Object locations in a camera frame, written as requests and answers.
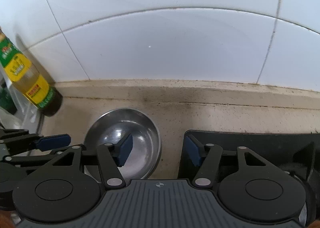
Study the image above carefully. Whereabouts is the stainless steel bowl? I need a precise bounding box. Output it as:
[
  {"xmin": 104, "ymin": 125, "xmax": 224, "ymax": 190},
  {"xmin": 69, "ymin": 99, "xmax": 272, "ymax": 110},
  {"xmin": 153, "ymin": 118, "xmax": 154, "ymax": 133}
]
[{"xmin": 84, "ymin": 108, "xmax": 162, "ymax": 182}]

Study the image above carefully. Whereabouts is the white two-tier turntable rack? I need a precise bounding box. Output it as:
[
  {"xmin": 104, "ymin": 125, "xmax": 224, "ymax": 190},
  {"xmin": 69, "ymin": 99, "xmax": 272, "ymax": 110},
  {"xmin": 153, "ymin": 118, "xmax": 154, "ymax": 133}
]
[{"xmin": 1, "ymin": 68, "xmax": 43, "ymax": 134}]

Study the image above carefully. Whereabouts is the green yellow label oil bottle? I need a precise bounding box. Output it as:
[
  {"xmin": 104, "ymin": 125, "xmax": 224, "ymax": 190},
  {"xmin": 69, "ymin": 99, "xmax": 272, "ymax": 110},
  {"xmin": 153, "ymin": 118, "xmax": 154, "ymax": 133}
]
[{"xmin": 1, "ymin": 32, "xmax": 63, "ymax": 116}]

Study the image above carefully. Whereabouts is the black gas stove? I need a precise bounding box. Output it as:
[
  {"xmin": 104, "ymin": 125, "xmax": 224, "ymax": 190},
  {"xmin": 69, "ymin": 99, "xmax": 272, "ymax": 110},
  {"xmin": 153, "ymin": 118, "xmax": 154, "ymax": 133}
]
[{"xmin": 178, "ymin": 130, "xmax": 319, "ymax": 227}]

